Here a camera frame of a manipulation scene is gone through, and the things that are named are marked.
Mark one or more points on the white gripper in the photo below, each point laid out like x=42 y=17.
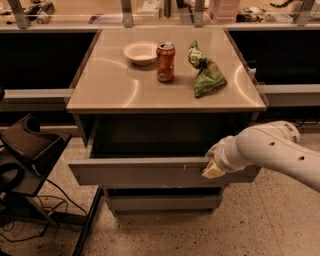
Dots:
x=220 y=155

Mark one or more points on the grey top drawer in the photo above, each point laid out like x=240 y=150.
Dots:
x=152 y=154

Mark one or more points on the grey drawer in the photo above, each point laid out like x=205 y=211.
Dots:
x=162 y=203
x=152 y=154

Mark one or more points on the dark robot base tray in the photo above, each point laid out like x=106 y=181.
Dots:
x=34 y=150

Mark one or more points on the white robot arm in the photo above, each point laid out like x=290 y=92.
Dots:
x=273 y=146

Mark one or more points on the grey drawer cabinet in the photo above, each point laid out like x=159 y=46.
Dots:
x=113 y=88

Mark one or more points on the grey bottom drawer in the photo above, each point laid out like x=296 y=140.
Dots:
x=162 y=203

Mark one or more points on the green chip bag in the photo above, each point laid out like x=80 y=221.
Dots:
x=209 y=76

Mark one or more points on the orange soda can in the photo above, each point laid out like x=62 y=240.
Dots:
x=165 y=61

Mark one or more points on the white paper bowl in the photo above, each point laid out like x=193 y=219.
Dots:
x=141 y=52

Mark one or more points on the pink stacked bins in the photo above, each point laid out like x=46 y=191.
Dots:
x=223 y=11

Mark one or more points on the black frame bar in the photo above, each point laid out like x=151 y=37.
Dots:
x=87 y=224

